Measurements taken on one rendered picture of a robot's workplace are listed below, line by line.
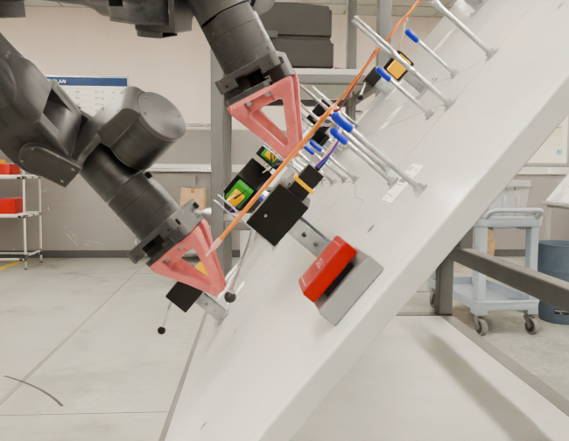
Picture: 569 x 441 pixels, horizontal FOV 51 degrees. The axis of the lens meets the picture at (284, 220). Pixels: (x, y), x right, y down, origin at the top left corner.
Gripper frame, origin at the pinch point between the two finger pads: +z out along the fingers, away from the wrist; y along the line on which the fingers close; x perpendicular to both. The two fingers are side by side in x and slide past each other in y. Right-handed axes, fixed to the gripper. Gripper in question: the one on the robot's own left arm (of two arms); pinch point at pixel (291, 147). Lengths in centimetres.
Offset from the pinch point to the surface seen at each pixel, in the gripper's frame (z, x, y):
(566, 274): 211, -91, 392
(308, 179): 3.7, -0.1, -1.0
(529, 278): 43, -22, 42
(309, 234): 9.0, 2.4, -0.7
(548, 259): 198, -85, 401
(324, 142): 7, 3, 67
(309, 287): 8.1, 0.5, -21.0
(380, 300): 10.0, -4.0, -23.8
